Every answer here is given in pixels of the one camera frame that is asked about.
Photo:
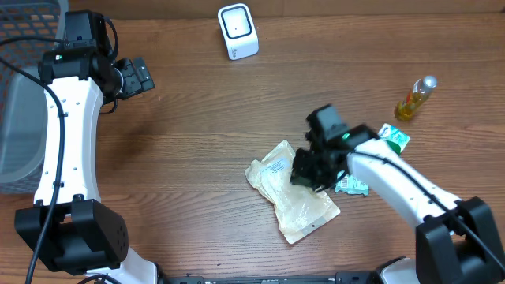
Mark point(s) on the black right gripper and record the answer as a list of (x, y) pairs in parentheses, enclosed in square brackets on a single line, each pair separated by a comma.
[(308, 170)]

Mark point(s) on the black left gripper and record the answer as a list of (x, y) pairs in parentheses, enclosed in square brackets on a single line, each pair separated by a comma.
[(136, 84)]

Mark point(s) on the teal snack packet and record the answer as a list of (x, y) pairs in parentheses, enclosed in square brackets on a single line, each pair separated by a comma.
[(350, 185)]

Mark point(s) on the beige brown snack packet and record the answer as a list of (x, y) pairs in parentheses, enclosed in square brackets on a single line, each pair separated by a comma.
[(298, 209)]

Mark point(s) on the teal Kleenex tissue pack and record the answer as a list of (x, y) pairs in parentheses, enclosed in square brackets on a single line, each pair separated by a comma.
[(392, 134)]

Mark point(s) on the silver capped amber bottle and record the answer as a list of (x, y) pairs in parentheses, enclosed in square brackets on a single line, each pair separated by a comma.
[(420, 93)]

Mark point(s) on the green lid jar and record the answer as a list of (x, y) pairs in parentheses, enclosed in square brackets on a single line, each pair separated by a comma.
[(394, 147)]

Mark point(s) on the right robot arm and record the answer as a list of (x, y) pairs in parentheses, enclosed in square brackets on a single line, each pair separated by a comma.
[(457, 241)]

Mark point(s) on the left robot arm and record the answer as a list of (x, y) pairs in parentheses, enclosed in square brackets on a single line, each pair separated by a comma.
[(68, 228)]

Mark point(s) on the white barcode scanner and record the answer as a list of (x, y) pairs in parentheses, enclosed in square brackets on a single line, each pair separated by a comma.
[(239, 31)]

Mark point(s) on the grey plastic shopping basket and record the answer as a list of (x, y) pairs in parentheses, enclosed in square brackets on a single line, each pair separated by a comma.
[(23, 103)]

